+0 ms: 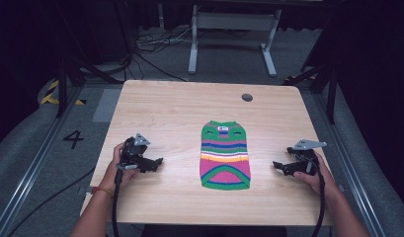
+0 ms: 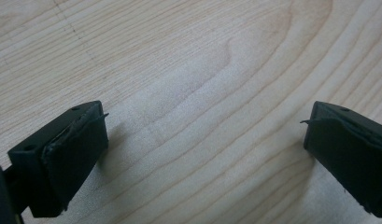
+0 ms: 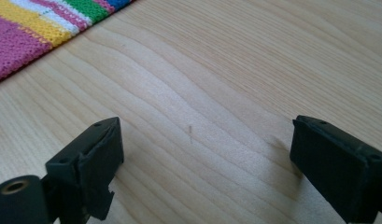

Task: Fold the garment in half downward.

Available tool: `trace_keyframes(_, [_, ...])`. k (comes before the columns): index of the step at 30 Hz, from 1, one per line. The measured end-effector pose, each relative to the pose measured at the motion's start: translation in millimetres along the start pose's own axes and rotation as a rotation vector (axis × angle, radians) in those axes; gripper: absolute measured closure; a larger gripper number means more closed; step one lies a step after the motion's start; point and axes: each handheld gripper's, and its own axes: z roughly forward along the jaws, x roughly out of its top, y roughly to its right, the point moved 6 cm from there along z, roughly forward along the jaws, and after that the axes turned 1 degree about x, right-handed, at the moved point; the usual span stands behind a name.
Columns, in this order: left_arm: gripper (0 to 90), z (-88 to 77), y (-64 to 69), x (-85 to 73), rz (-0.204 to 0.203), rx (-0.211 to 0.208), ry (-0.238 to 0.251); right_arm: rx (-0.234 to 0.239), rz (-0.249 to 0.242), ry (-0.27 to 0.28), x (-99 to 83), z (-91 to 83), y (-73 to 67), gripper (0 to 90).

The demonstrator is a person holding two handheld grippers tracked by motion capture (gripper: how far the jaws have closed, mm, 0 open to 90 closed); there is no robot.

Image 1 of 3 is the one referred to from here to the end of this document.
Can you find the metal floor rail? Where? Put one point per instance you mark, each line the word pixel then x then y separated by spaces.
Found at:
pixel 28 174
pixel 351 158

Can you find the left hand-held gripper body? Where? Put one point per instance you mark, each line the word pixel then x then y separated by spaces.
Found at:
pixel 133 153

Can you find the black metal stand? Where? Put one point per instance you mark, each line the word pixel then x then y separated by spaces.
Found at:
pixel 63 85
pixel 331 89

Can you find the striped knitted pet sweater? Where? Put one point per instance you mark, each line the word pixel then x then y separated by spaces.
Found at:
pixel 225 154

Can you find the person's right hand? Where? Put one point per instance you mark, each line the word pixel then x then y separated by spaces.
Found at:
pixel 323 179

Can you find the yellow black floor tape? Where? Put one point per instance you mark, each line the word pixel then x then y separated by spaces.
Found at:
pixel 49 97

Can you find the grey round table grommet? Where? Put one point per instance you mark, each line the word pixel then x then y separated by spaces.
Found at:
pixel 247 97

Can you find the person's left hand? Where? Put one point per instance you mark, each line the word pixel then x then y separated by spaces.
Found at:
pixel 112 176

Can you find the white metal table frame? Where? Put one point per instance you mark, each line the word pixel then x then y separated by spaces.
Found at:
pixel 234 21

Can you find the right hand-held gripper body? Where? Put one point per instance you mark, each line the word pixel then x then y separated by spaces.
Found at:
pixel 305 161

